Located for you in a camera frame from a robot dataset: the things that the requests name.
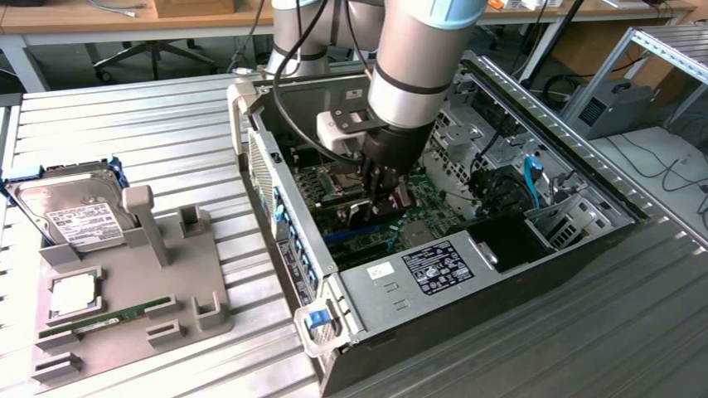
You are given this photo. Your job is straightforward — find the black coiled cable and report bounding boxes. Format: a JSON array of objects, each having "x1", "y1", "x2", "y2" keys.
[{"x1": 542, "y1": 74, "x2": 581, "y2": 103}]

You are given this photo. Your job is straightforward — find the silver chipset heatsink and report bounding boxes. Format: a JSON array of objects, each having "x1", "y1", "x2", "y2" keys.
[{"x1": 401, "y1": 222, "x2": 439, "y2": 246}]

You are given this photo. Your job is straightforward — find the black drive wire bundle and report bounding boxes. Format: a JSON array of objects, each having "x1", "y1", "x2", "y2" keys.
[{"x1": 467, "y1": 165, "x2": 537, "y2": 219}]

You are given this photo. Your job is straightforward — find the silver hard disk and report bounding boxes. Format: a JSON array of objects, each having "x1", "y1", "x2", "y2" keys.
[{"x1": 3, "y1": 163, "x2": 141, "y2": 255}]

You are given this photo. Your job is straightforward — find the grey control cabinet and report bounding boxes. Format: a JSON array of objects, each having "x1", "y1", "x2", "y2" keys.
[{"x1": 575, "y1": 78, "x2": 659, "y2": 140}]

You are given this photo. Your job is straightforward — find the thin black cable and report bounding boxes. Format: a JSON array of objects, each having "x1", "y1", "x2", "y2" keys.
[{"x1": 606, "y1": 136, "x2": 708, "y2": 196}]

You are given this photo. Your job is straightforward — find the grey power supply unit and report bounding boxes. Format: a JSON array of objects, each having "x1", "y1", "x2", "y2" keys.
[{"x1": 337, "y1": 230, "x2": 499, "y2": 337}]

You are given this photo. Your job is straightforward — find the silver disk bay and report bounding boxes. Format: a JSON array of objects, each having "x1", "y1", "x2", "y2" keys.
[{"x1": 525, "y1": 192, "x2": 614, "y2": 252}]

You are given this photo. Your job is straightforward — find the black RAM stick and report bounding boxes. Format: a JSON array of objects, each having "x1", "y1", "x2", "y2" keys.
[{"x1": 315, "y1": 192, "x2": 367, "y2": 211}]

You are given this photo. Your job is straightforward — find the wooden desk white legs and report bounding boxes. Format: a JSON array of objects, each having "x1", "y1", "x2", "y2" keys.
[
  {"x1": 478, "y1": 0, "x2": 699, "y2": 84},
  {"x1": 0, "y1": 0, "x2": 278, "y2": 93}
]

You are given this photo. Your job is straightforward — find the silver CPU chip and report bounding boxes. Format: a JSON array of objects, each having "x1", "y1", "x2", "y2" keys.
[{"x1": 49, "y1": 275, "x2": 97, "y2": 320}]

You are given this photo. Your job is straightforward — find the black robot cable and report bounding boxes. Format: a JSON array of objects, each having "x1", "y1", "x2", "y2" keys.
[{"x1": 271, "y1": 0, "x2": 373, "y2": 165}]

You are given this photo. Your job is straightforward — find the CPU socket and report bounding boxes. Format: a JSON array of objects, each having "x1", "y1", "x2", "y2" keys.
[{"x1": 326, "y1": 163, "x2": 370, "y2": 195}]

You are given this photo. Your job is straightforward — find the brown cardboard box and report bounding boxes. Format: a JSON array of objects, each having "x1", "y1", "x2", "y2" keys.
[{"x1": 153, "y1": 0, "x2": 239, "y2": 18}]

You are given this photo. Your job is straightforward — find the perforated metal drive cage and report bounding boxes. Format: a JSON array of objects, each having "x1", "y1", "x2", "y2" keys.
[{"x1": 429, "y1": 101, "x2": 489, "y2": 200}]

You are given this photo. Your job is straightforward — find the grey plastic parts rack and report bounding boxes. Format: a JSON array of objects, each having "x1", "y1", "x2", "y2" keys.
[{"x1": 30, "y1": 185, "x2": 238, "y2": 386}]

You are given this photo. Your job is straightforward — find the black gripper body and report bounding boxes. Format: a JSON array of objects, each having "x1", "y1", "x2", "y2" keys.
[{"x1": 362, "y1": 122, "x2": 437, "y2": 175}]

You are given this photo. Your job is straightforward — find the aluminium profile frame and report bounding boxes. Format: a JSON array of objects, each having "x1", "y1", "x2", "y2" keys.
[{"x1": 558, "y1": 24, "x2": 708, "y2": 138}]

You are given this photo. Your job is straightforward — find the black stand pole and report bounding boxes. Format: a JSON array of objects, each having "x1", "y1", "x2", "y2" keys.
[{"x1": 519, "y1": 0, "x2": 589, "y2": 84}]

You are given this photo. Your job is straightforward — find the long black expansion slot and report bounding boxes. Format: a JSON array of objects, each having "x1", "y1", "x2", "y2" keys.
[
  {"x1": 329, "y1": 242, "x2": 389, "y2": 260},
  {"x1": 335, "y1": 250, "x2": 394, "y2": 270}
]

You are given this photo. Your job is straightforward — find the blue disk caddy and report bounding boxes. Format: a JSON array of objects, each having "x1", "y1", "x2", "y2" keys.
[{"x1": 0, "y1": 155, "x2": 133, "y2": 208}]

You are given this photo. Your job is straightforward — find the green RAM stick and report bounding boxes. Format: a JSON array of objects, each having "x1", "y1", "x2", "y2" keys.
[{"x1": 38, "y1": 296, "x2": 173, "y2": 337}]

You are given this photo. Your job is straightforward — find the open grey PC case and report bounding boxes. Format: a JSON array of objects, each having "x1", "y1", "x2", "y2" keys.
[{"x1": 226, "y1": 49, "x2": 653, "y2": 397}]

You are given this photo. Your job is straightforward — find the grey hanging cable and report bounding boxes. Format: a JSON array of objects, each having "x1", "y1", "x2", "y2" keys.
[{"x1": 225, "y1": 0, "x2": 265, "y2": 76}]

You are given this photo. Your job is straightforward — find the blue flat wire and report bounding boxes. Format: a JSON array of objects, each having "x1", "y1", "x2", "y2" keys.
[{"x1": 522, "y1": 153, "x2": 547, "y2": 208}]

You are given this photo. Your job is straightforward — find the green motherboard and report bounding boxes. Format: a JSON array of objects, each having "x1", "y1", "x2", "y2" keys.
[{"x1": 287, "y1": 136, "x2": 483, "y2": 270}]

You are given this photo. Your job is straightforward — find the blue expansion slot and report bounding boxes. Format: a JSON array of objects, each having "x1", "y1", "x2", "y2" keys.
[{"x1": 323, "y1": 226, "x2": 385, "y2": 245}]

